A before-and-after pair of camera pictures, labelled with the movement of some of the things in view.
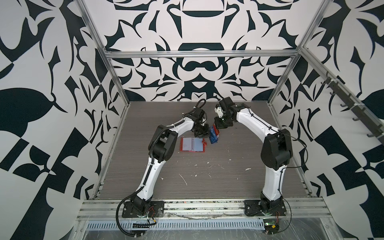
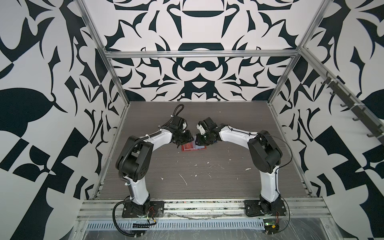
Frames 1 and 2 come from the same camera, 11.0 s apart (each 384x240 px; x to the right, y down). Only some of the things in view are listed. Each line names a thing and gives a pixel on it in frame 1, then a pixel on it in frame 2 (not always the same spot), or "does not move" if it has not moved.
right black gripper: [218, 124] -> [199, 141]
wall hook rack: [358, 110] does not move
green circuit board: [271, 225] does not move
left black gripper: [198, 135] -> [189, 139]
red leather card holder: [192, 144] does not move
